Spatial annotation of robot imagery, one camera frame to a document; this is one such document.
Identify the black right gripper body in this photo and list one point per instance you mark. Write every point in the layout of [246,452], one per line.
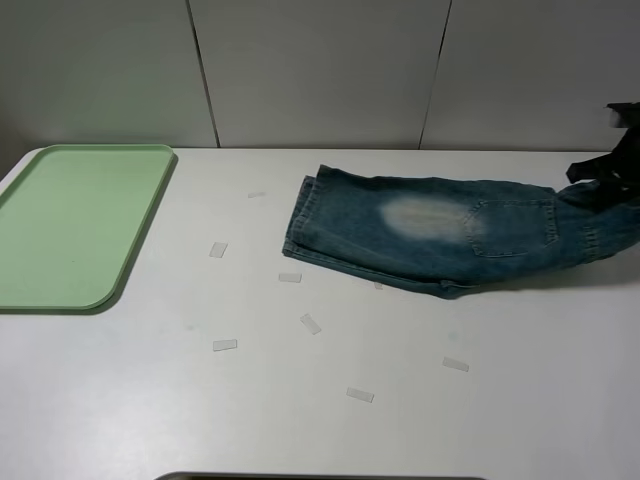
[614,176]

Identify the blue children's denim shorts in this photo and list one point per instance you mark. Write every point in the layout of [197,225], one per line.
[446,237]

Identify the light green plastic tray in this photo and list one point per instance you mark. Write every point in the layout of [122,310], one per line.
[71,221]

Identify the clear tape strip lower right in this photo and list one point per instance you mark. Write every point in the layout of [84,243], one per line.
[455,364]

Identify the clear tape strip lower middle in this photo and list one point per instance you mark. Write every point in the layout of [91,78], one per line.
[360,395]

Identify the clear tape strip tilted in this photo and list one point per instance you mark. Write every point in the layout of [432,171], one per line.
[310,324]

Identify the clear tape strip middle left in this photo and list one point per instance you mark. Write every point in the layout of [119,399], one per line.
[290,277]

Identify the clear tape strip lower left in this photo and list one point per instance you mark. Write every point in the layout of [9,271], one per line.
[223,345]

